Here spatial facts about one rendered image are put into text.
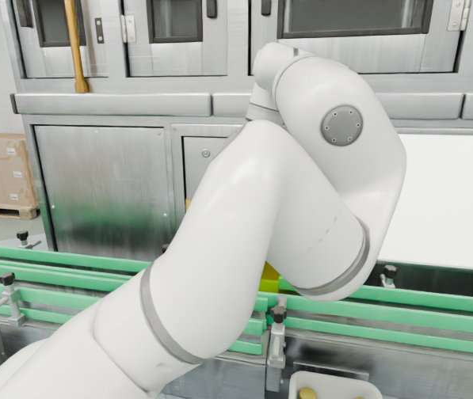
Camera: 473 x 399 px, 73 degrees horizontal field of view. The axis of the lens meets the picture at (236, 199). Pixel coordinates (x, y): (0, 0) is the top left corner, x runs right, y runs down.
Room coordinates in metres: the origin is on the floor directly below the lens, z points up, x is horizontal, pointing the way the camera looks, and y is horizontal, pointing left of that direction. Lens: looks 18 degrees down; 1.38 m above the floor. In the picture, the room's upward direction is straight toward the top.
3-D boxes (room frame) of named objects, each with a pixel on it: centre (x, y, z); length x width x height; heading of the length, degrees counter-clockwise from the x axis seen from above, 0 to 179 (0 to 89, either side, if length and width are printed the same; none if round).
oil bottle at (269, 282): (0.65, -0.07, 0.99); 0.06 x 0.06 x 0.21; 79
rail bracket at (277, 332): (0.52, -0.08, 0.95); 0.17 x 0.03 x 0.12; 168
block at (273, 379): (0.54, -0.09, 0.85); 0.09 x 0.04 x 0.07; 168
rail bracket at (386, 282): (0.67, -0.36, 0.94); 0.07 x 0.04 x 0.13; 168
